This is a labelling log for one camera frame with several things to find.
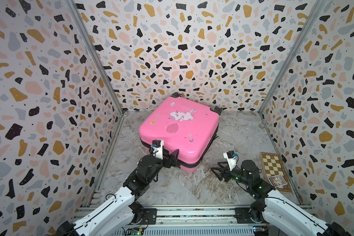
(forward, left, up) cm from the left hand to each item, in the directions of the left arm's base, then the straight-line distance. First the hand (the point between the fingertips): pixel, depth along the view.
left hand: (173, 149), depth 76 cm
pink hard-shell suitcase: (+15, -5, +2) cm, 16 cm away
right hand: (-6, -22, -8) cm, 25 cm away
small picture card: (-11, -57, -16) cm, 60 cm away
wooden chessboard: (-2, -60, -19) cm, 63 cm away
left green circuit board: (-33, +19, -21) cm, 43 cm away
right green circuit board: (-33, -43, -22) cm, 58 cm away
